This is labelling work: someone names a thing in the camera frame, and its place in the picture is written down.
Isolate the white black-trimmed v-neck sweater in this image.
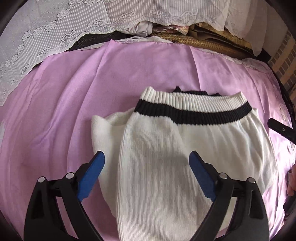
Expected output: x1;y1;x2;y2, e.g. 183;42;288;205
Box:
91;87;278;240

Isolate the purple bed sheet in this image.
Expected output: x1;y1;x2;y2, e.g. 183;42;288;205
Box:
1;41;292;235

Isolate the brick pattern curtain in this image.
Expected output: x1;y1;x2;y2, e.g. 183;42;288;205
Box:
268;31;296;108

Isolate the brown woven mat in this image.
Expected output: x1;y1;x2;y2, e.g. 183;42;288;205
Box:
151;23;255;60

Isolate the person right hand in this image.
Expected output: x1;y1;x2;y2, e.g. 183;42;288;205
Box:
287;164;296;196

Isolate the white lace cover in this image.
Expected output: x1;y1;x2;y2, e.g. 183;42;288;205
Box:
1;1;267;103

